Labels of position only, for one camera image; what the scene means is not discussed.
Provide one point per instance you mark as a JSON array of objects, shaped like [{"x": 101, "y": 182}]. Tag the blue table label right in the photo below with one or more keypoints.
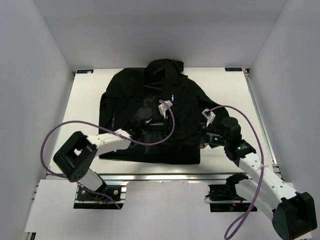
[{"x": 233, "y": 69}]

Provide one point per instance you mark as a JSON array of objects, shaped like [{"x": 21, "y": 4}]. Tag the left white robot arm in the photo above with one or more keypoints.
[{"x": 75, "y": 156}]

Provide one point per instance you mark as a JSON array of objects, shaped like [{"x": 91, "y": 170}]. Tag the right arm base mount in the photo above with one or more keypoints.
[{"x": 223, "y": 197}]

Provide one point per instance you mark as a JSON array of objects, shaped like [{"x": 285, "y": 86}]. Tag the blue table label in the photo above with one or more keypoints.
[
  {"x": 233, "y": 69},
  {"x": 84, "y": 71}
]

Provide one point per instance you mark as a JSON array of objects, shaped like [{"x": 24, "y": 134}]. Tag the black jacket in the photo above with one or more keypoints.
[{"x": 162, "y": 80}]

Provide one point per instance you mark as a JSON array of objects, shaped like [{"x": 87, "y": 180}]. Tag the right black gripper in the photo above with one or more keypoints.
[{"x": 204, "y": 130}]

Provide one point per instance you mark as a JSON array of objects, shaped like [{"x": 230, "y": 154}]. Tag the blue table label left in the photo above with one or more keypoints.
[{"x": 84, "y": 71}]

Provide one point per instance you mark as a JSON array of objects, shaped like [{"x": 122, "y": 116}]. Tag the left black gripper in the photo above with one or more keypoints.
[{"x": 166, "y": 127}]

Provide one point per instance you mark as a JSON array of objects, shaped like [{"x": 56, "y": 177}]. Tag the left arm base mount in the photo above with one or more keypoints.
[{"x": 112, "y": 198}]

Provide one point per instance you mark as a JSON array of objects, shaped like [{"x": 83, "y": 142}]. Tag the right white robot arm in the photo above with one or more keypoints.
[{"x": 291, "y": 213}]

